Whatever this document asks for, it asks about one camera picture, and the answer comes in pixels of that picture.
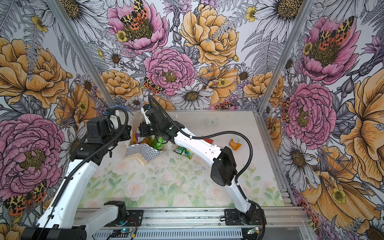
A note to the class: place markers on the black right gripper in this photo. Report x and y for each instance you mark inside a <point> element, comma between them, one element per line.
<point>143,129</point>

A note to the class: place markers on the green Lays chips bag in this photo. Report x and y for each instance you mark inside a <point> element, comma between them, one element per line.
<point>157,143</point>

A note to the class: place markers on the blue checkered paper bag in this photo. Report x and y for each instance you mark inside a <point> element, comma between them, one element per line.
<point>142,153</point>

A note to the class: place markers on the yellow orange snack bag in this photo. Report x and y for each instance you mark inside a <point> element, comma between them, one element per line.
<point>147,140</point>

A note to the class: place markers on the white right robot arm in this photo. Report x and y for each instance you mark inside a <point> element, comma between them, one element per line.
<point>224,172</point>

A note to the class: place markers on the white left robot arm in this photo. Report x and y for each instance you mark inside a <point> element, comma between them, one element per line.
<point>58,222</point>

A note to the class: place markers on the green white snack packet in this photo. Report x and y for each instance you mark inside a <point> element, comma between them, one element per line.
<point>183,152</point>

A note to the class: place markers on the floral table mat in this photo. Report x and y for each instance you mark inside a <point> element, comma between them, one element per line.
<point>168,181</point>

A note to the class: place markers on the small orange snack packet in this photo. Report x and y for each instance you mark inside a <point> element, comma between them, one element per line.
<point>234,145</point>

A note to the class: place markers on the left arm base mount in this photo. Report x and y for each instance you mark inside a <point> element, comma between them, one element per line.
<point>131,218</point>

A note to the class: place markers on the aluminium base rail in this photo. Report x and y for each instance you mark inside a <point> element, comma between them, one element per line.
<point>283,223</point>

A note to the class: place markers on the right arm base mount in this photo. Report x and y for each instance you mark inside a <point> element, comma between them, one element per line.
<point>253,217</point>

